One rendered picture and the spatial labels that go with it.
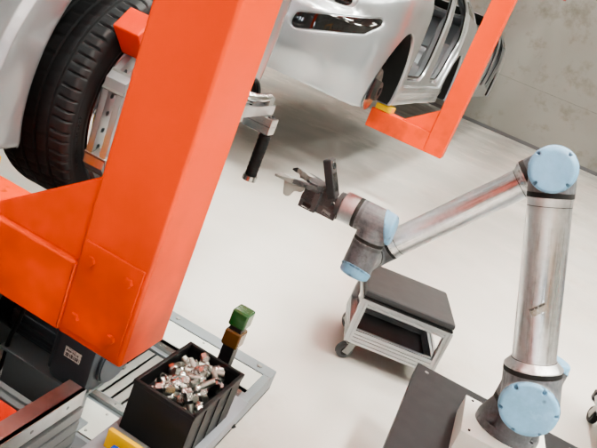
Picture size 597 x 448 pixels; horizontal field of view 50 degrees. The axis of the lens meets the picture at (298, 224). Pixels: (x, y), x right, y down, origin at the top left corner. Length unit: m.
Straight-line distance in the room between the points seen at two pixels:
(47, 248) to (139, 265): 0.22
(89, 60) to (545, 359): 1.34
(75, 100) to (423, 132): 3.94
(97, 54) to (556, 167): 1.13
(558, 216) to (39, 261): 1.20
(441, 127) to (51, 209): 4.19
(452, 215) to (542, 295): 0.34
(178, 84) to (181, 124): 0.07
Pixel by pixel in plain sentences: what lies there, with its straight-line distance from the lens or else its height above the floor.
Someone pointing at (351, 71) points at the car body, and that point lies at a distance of 4.30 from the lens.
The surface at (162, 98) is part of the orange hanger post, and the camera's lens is 1.16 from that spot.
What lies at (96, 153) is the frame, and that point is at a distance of 1.67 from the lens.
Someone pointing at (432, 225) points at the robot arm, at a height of 0.85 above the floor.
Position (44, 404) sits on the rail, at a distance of 1.43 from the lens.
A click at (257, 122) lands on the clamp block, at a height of 0.92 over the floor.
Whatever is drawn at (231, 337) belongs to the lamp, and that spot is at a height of 0.60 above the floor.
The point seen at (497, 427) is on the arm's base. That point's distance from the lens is 1.99.
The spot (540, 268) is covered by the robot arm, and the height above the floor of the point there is 0.91.
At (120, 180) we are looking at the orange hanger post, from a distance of 1.22.
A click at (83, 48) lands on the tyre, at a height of 1.00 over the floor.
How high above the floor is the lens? 1.31
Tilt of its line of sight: 19 degrees down
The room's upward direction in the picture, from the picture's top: 22 degrees clockwise
